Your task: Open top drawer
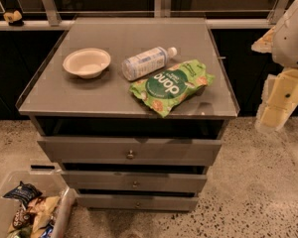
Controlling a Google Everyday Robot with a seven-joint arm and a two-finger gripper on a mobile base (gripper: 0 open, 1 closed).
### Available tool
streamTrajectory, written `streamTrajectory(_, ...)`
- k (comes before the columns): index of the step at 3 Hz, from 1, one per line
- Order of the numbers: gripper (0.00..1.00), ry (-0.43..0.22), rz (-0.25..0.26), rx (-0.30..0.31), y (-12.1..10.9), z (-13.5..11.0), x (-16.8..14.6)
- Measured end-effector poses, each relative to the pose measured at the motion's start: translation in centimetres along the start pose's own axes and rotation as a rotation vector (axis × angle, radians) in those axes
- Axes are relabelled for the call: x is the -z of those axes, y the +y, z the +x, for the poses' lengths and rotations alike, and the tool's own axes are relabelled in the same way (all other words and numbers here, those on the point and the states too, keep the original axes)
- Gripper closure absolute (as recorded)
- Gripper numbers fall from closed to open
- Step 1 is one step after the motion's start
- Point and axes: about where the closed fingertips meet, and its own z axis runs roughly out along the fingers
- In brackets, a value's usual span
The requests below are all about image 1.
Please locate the yellow chip bag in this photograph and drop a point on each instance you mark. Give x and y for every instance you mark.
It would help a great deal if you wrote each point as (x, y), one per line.
(43, 208)

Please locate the grey top drawer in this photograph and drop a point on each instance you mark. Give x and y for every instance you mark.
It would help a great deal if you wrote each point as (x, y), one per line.
(130, 151)

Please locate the clear plastic bin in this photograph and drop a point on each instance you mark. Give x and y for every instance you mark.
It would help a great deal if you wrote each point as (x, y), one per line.
(50, 184)

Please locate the green snack bag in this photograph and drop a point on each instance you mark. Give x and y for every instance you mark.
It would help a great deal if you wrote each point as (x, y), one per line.
(167, 89)

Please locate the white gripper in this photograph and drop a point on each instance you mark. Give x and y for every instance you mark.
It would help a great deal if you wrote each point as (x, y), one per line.
(290, 39)

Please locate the grey bottom drawer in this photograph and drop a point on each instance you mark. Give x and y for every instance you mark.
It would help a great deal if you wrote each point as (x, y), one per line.
(137, 202)

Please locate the grey middle drawer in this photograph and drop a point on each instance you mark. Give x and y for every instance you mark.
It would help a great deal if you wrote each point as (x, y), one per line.
(135, 181)

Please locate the dark blue snack bag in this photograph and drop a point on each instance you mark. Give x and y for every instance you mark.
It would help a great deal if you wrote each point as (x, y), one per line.
(24, 192)

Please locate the grey drawer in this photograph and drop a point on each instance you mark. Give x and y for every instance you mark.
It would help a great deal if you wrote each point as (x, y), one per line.
(137, 202)
(135, 181)
(130, 151)

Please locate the brown snack bag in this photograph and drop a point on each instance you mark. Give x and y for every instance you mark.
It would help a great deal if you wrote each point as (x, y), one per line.
(21, 219)

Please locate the metal window railing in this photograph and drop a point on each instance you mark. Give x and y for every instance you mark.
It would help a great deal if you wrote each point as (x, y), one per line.
(219, 14)

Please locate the white paper bowl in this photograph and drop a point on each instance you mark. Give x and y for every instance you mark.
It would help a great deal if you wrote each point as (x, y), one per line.
(87, 63)

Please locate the yellow black small object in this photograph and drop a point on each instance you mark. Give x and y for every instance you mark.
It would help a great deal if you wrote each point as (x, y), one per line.
(13, 17)

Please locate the grey drawer cabinet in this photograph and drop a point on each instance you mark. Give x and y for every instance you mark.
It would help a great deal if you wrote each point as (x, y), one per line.
(64, 105)

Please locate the clear plastic water bottle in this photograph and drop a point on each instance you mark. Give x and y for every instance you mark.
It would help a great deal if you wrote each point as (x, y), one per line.
(147, 62)

